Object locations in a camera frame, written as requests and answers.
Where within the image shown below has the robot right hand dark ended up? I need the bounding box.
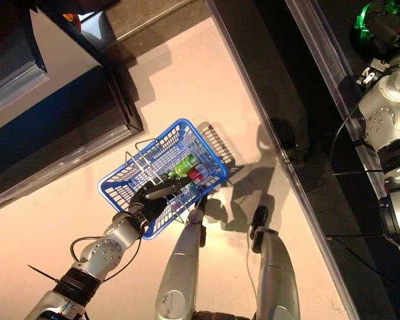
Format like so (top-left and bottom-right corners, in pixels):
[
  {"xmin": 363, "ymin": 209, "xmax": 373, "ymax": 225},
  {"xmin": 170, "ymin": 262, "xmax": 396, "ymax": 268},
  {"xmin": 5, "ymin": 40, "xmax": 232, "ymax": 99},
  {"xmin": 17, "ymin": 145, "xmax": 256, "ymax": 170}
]
[{"xmin": 363, "ymin": 9, "xmax": 400, "ymax": 59}]

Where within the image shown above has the robot left hand dark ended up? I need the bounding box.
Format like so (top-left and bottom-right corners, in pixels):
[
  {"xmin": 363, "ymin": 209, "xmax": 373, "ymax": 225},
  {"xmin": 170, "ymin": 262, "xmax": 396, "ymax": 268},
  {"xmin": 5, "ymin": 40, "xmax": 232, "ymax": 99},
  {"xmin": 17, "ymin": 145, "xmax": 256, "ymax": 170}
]
[{"xmin": 128, "ymin": 176, "xmax": 192, "ymax": 225}]

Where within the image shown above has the blue plastic shopping basket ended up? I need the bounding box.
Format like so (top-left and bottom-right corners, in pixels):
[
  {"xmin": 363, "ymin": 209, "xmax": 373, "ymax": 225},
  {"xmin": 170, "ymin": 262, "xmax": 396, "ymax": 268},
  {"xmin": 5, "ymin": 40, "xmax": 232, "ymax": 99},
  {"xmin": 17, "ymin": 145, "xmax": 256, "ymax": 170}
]
[{"xmin": 97, "ymin": 118, "xmax": 228, "ymax": 241}]

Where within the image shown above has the clear water bottle red label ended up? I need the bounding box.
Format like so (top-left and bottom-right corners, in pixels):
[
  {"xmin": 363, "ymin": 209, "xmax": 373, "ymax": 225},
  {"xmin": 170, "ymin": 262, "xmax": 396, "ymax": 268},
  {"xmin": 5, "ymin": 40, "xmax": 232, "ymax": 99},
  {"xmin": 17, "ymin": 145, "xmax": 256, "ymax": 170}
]
[{"xmin": 173, "ymin": 167, "xmax": 207, "ymax": 214}]

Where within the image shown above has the robot left leg silver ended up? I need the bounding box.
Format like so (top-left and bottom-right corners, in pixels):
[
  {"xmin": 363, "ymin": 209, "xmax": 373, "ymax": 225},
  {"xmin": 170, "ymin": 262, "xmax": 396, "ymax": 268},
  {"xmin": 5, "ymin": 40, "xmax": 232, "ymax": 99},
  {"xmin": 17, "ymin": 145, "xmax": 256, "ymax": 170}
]
[{"xmin": 155, "ymin": 196, "xmax": 208, "ymax": 320}]

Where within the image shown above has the black zip tie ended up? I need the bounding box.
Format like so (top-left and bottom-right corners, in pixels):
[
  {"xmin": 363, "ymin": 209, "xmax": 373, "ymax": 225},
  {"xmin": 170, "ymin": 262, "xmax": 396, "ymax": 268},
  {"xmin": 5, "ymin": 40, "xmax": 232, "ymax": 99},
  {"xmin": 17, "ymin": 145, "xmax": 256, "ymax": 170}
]
[{"xmin": 27, "ymin": 264, "xmax": 59, "ymax": 285}]

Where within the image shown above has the black shelf base plinth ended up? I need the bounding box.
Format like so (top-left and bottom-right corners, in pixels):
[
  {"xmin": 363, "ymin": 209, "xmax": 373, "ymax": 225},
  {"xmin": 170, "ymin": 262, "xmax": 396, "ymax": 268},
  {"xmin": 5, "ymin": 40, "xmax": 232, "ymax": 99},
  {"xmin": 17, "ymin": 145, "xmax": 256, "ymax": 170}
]
[{"xmin": 206, "ymin": 0, "xmax": 400, "ymax": 320}]

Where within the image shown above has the robot pelvis dark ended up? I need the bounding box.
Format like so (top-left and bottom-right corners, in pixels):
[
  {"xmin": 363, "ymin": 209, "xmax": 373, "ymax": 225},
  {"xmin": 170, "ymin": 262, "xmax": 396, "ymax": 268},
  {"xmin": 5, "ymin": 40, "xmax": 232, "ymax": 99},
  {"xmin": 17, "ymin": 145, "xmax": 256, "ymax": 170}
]
[{"xmin": 195, "ymin": 309, "xmax": 254, "ymax": 320}]

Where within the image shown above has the small orange object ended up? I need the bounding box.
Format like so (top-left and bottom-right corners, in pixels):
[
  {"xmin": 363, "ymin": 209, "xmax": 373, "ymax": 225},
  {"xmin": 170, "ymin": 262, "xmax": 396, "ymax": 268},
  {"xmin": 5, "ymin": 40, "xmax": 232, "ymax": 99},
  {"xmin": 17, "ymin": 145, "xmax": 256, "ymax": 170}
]
[{"xmin": 61, "ymin": 12, "xmax": 80, "ymax": 27}]

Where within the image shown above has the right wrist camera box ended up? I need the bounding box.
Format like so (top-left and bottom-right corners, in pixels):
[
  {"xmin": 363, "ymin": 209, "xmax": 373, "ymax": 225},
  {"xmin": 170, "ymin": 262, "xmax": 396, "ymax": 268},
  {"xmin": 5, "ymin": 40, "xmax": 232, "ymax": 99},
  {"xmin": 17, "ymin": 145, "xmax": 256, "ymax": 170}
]
[{"xmin": 355, "ymin": 66, "xmax": 377, "ymax": 87}]

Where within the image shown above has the black shelf board clear rail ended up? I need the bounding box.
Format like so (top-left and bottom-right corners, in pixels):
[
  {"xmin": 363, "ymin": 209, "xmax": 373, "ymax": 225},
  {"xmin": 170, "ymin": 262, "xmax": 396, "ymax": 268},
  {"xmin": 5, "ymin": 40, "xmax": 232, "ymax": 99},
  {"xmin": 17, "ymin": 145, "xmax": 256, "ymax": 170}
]
[{"xmin": 284, "ymin": 0, "xmax": 400, "ymax": 254}]

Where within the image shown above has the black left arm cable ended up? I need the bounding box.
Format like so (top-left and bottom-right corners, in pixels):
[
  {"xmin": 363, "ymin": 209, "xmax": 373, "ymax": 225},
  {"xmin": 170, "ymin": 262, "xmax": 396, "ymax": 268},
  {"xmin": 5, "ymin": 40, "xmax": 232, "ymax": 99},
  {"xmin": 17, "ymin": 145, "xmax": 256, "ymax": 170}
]
[{"xmin": 69, "ymin": 235, "xmax": 143, "ymax": 284}]

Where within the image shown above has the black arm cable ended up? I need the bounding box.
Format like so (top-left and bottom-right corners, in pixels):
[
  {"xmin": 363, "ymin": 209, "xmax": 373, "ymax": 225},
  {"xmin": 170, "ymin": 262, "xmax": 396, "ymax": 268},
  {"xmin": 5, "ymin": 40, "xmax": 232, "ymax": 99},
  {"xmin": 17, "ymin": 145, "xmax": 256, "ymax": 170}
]
[
  {"xmin": 69, "ymin": 235, "xmax": 143, "ymax": 284},
  {"xmin": 329, "ymin": 106, "xmax": 384, "ymax": 177}
]

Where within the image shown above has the dark shelf base silver rail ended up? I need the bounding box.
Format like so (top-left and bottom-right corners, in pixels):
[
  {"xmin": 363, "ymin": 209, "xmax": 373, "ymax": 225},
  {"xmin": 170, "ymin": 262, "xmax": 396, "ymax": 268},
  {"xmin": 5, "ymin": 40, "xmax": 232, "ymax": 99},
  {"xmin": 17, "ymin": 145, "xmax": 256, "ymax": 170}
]
[{"xmin": 0, "ymin": 65, "xmax": 144, "ymax": 217}]

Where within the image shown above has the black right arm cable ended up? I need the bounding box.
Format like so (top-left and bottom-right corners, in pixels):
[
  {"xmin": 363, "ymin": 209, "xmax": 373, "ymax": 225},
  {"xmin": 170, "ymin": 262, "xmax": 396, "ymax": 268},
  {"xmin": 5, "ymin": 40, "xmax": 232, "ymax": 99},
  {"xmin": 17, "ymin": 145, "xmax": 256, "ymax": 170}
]
[{"xmin": 329, "ymin": 106, "xmax": 384, "ymax": 177}]

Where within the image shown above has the dark shelf board silver rail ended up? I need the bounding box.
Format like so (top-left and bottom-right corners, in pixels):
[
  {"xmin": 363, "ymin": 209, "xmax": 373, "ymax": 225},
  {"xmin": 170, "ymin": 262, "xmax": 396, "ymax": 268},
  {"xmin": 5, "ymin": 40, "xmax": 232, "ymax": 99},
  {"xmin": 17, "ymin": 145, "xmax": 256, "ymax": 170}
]
[{"xmin": 0, "ymin": 6, "xmax": 50, "ymax": 125}]

